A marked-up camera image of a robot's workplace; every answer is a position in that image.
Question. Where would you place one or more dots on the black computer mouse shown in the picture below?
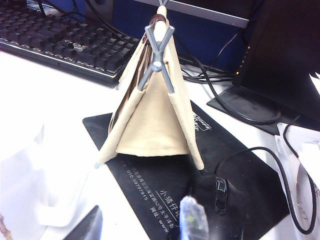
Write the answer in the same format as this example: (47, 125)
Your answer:
(232, 200)

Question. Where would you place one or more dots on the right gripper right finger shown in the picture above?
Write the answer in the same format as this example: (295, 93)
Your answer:
(193, 220)

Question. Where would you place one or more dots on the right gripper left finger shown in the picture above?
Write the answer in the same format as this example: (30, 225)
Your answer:
(90, 227)

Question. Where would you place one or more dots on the black printed mouse pad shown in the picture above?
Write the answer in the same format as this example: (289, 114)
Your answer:
(150, 180)

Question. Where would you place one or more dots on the large black computer monitor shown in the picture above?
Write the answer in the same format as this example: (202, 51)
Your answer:
(212, 15)

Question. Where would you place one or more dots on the black HSO monitor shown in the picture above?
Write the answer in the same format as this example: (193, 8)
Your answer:
(275, 50)

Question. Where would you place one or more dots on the white ceramic mug brown square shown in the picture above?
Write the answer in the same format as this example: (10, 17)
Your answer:
(37, 175)

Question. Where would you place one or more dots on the black mechanical keyboard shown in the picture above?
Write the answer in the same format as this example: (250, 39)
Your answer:
(50, 37)

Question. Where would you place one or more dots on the white paper sheet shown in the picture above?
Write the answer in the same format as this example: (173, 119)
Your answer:
(307, 155)

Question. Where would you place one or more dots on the beige canvas desk calendar stand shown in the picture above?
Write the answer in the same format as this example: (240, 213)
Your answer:
(155, 120)

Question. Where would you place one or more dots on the blue office partition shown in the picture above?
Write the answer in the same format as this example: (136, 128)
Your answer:
(200, 42)

